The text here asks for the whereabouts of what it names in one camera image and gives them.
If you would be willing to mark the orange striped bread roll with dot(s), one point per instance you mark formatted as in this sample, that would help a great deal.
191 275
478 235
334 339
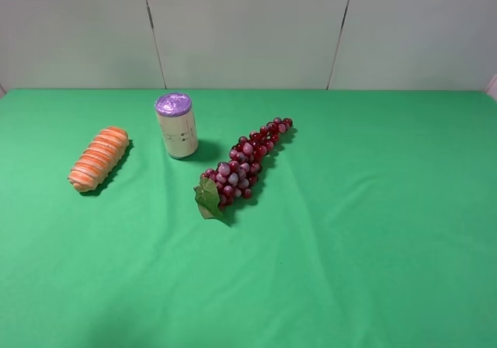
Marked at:
99 159

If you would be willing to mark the red grape bunch with leaf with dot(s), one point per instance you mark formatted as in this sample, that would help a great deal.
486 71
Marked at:
218 188

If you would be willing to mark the purple-topped trash bag roll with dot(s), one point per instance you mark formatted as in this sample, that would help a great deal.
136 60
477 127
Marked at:
177 123

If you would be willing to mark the green tablecloth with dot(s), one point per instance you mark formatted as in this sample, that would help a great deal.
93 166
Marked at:
373 223

